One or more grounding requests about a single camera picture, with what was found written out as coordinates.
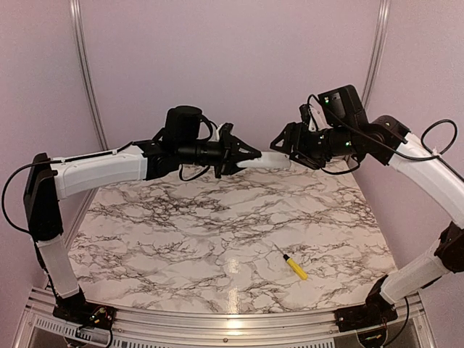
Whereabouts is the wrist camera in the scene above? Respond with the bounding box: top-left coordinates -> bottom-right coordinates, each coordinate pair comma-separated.
212,123 -> 233,142
299,94 -> 319,132

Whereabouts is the left aluminium frame post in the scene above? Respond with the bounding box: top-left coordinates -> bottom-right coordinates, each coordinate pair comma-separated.
69,0 -> 112,160

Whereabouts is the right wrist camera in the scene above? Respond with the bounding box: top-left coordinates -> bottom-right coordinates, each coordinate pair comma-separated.
299,94 -> 319,132

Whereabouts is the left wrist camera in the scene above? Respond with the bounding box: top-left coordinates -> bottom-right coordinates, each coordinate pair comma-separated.
212,123 -> 233,142

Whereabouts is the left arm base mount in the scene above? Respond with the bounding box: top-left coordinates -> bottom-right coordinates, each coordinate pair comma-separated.
53,289 -> 116,347

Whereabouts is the right aluminium frame post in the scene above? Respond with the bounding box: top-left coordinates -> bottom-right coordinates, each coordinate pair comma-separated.
361,0 -> 392,109

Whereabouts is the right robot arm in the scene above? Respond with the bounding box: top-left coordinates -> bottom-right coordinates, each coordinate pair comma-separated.
270,85 -> 463,325

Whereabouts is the white remote control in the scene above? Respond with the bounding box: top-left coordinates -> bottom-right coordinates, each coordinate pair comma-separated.
236,152 -> 291,169

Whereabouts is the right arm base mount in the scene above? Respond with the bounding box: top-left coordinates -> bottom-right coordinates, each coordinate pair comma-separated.
334,275 -> 410,347

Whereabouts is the front aluminium rail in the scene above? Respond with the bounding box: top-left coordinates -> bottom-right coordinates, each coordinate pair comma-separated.
13,289 -> 435,347

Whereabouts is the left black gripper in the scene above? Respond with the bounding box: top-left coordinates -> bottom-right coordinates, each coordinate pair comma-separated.
178,128 -> 262,178

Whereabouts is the aluminium frame post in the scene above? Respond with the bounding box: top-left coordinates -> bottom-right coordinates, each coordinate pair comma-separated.
69,0 -> 112,160
361,0 -> 392,109

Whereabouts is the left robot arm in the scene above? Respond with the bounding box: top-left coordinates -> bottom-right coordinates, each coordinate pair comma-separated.
22,106 -> 262,323

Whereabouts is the yellow handled screwdriver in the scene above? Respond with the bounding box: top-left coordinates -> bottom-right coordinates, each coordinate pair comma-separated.
275,244 -> 308,281

